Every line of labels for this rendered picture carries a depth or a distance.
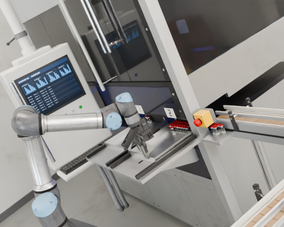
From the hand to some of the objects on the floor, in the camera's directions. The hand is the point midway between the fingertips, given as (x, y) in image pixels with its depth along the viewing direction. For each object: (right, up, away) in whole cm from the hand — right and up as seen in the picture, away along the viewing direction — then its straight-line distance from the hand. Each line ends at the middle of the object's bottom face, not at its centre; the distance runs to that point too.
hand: (146, 157), depth 201 cm
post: (+64, -65, +32) cm, 97 cm away
